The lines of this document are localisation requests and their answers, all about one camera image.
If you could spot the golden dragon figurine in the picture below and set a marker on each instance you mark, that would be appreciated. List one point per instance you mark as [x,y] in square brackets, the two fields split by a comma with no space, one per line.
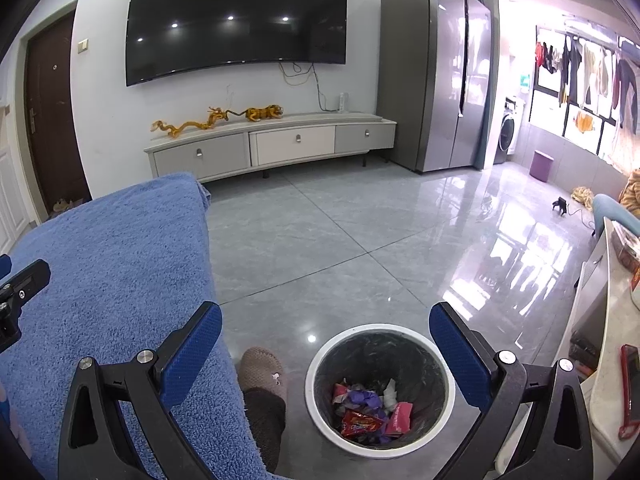
[192,124]

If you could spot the dark brown door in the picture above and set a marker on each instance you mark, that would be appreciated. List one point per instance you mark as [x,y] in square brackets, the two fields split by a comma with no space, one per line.
[57,120]

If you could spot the purple stool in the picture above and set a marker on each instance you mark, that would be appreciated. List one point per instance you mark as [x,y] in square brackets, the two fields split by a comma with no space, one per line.
[542,166]

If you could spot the wall light switch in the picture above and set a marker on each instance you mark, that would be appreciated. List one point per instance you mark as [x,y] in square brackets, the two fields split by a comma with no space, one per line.
[83,45]

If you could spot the golden tiger figurine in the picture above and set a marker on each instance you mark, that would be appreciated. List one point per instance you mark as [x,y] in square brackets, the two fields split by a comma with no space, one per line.
[261,112]

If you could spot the purple snack wrapper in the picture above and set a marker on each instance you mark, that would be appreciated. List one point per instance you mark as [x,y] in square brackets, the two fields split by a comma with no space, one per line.
[367,397]

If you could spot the dark printed box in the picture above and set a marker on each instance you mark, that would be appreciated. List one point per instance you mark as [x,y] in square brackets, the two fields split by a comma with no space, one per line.
[627,250]

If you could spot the long grey TV cabinet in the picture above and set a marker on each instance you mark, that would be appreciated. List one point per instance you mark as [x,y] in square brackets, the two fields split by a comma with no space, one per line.
[295,142]

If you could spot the grey double-door refrigerator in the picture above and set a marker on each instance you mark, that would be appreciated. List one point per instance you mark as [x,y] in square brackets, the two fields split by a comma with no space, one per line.
[430,75]

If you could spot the yellow cloth bundle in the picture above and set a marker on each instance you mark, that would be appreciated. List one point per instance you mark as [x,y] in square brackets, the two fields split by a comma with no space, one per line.
[631,192]

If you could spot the brown slipper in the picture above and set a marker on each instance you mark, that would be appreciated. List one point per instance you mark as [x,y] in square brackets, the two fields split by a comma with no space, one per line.
[261,367]

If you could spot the washing machine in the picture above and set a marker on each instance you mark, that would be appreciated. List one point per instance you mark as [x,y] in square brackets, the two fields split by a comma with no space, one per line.
[507,132]

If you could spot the white coffee table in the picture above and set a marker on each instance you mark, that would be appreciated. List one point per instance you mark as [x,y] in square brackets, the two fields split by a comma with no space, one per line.
[612,340]

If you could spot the blue towel blanket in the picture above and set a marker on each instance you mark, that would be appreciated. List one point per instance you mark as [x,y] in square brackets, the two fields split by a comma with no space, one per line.
[110,260]

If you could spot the wall-mounted black television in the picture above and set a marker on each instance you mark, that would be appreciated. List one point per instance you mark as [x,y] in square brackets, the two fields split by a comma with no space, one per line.
[235,15]

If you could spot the white wrapper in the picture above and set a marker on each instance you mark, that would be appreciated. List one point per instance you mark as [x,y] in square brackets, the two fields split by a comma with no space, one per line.
[390,391]

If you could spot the beige slippers by door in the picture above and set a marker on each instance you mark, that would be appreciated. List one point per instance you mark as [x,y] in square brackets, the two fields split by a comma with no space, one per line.
[70,205]

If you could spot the row of hanging clothes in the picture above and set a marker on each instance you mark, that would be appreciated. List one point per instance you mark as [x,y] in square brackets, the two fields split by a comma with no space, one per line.
[585,75]

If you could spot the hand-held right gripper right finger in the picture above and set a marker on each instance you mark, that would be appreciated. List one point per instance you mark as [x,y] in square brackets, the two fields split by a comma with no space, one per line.
[460,355]

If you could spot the red snack wrapper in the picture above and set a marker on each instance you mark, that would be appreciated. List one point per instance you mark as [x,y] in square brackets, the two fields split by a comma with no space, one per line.
[362,422]

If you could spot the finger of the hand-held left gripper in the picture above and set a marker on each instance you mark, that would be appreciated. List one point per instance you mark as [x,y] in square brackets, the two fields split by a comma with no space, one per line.
[4,266]
[27,282]

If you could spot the small black floor object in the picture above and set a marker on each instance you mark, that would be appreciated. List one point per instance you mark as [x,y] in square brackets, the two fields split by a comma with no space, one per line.
[560,206]

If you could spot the white panel door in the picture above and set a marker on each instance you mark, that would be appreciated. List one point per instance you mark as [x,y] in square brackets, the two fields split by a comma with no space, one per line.
[12,185]

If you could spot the red hand tool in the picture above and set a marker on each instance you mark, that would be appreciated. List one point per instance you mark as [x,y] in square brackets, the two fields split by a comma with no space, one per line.
[629,390]

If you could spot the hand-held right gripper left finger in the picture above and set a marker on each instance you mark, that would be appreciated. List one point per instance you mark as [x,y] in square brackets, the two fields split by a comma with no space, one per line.
[192,355]

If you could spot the white trash can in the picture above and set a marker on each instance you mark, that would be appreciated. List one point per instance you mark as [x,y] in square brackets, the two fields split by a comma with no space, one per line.
[375,355]

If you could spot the white bottle on cabinet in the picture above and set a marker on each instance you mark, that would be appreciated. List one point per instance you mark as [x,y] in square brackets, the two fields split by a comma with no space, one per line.
[342,102]

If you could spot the small pink wrapper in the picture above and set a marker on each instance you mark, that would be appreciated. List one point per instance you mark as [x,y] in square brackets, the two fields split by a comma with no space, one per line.
[399,417]

